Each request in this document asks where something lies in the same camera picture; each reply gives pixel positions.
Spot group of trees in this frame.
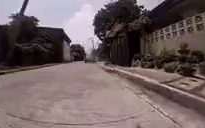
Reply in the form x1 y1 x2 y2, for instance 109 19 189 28
4 13 59 66

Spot wall with lattice blocks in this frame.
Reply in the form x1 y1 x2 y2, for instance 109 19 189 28
139 8 205 62

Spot large leafy tree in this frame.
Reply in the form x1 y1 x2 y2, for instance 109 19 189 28
92 0 152 42

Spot grey concrete road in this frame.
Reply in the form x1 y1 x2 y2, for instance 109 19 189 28
0 60 205 128

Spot dark gate with roof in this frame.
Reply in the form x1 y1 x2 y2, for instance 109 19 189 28
104 23 142 68

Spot row of potted plants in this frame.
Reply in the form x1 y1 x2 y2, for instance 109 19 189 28
131 43 205 78

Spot dark building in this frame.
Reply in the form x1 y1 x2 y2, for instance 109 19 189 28
0 22 72 68

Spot raised concrete kerb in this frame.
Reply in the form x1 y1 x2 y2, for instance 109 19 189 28
98 63 205 118

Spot leaning pole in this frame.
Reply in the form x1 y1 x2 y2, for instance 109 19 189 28
19 0 30 17

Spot concrete pavement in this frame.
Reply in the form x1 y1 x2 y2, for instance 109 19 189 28
103 63 205 102

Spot vehicle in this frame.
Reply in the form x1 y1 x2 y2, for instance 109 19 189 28
84 56 97 64

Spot dark-roofed building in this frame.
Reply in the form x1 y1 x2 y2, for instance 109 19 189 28
146 0 205 33

